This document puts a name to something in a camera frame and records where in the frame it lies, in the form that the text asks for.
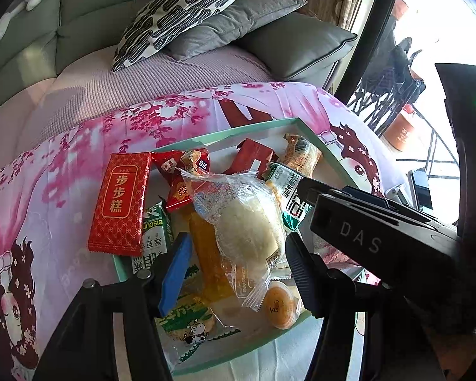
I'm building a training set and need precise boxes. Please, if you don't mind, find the black folding chair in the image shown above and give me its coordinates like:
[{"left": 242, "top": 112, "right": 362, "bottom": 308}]
[{"left": 347, "top": 36, "right": 427, "bottom": 136}]

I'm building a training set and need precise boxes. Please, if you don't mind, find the white green snack packet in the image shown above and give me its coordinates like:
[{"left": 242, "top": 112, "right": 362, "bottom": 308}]
[{"left": 159, "top": 266, "right": 241, "bottom": 364}]

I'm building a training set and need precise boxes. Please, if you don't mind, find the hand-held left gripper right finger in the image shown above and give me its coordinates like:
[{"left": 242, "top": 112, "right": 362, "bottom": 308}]
[{"left": 286, "top": 232, "right": 447, "bottom": 381}]

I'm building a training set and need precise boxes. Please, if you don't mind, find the dark green white packet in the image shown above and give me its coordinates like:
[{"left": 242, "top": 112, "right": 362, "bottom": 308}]
[{"left": 264, "top": 162, "right": 314, "bottom": 231}]

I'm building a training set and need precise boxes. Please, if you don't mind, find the teal cardboard tray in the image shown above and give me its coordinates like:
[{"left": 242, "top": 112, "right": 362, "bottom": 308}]
[{"left": 111, "top": 117, "right": 375, "bottom": 376}]

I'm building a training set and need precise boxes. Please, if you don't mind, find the red cartoon snack packet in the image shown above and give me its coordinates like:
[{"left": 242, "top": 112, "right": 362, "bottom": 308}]
[{"left": 151, "top": 148, "right": 211, "bottom": 211}]

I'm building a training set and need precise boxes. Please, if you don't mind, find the orange bucket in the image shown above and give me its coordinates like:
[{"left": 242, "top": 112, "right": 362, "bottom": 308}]
[{"left": 383, "top": 107, "right": 421, "bottom": 152}]

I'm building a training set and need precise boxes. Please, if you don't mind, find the grey sofa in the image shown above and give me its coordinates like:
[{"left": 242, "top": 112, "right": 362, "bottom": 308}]
[{"left": 0, "top": 0, "right": 358, "bottom": 96}]

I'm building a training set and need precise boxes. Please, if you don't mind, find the pink ribbed cover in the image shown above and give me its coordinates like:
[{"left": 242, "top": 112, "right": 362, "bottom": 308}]
[{"left": 0, "top": 45, "right": 276, "bottom": 175}]

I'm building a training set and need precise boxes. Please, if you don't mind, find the clear bun packet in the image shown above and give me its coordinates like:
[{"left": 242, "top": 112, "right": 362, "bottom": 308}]
[{"left": 177, "top": 169, "right": 292, "bottom": 312}]

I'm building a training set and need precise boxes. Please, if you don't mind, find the pink snack packet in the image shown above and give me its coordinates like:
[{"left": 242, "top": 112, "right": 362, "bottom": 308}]
[{"left": 307, "top": 232, "right": 366, "bottom": 282}]

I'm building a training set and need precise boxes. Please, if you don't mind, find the dark window frame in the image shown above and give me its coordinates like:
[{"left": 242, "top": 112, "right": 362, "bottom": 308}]
[{"left": 333, "top": 0, "right": 405, "bottom": 104}]

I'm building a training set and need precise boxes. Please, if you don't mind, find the black white patterned pillow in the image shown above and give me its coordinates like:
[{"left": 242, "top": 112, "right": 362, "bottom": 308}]
[{"left": 111, "top": 0, "right": 254, "bottom": 73}]

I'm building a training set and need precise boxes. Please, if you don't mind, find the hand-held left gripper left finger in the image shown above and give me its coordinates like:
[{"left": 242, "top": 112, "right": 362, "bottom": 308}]
[{"left": 32, "top": 232, "right": 194, "bottom": 381}]

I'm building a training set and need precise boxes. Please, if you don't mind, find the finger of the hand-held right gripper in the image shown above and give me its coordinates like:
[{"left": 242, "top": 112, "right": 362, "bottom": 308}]
[{"left": 294, "top": 177, "right": 344, "bottom": 212}]

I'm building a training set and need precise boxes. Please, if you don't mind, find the green biscuit packet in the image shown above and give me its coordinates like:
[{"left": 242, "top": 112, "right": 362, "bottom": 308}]
[{"left": 131, "top": 200, "right": 175, "bottom": 274}]

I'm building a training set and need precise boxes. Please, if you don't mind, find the grey pillow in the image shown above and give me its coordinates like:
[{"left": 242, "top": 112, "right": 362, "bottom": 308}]
[{"left": 164, "top": 0, "right": 308, "bottom": 61}]

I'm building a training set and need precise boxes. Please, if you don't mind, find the red cake snack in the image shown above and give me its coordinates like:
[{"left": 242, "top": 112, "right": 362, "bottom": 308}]
[{"left": 222, "top": 138, "right": 279, "bottom": 175}]

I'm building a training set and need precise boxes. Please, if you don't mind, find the golden brown snack packet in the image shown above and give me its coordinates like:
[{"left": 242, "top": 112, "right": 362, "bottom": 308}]
[{"left": 282, "top": 133, "right": 323, "bottom": 177}]

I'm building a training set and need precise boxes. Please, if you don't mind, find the orange snack packet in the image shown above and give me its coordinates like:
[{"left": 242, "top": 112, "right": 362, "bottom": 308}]
[{"left": 188, "top": 210, "right": 235, "bottom": 301}]

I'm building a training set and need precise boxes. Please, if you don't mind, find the pink printed blanket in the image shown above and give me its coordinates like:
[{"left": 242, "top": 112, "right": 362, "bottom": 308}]
[{"left": 0, "top": 80, "right": 409, "bottom": 381}]

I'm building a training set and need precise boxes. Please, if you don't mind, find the black smartphone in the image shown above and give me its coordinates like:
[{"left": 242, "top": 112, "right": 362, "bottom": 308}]
[{"left": 408, "top": 167, "right": 435, "bottom": 211}]

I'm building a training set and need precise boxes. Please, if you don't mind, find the grey phone holder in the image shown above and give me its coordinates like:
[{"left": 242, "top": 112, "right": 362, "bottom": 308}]
[{"left": 385, "top": 167, "right": 435, "bottom": 211}]

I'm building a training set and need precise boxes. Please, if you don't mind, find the flat red gold packet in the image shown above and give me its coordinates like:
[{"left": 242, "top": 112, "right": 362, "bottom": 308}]
[{"left": 88, "top": 151, "right": 152, "bottom": 257}]

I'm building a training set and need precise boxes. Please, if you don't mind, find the orange pastry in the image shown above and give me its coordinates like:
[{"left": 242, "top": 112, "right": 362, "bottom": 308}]
[{"left": 264, "top": 280, "right": 304, "bottom": 330}]

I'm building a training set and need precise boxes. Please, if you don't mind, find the person's right forearm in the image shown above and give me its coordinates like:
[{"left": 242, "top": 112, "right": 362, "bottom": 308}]
[{"left": 428, "top": 325, "right": 476, "bottom": 370}]

